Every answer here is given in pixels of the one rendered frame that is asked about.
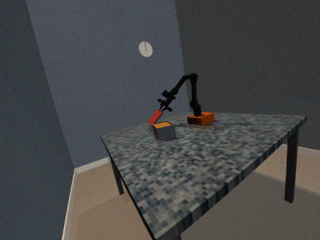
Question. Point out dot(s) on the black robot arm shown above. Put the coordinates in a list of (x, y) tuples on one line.
[(194, 102)]

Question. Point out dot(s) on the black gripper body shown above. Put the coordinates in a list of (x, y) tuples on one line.
[(166, 103)]

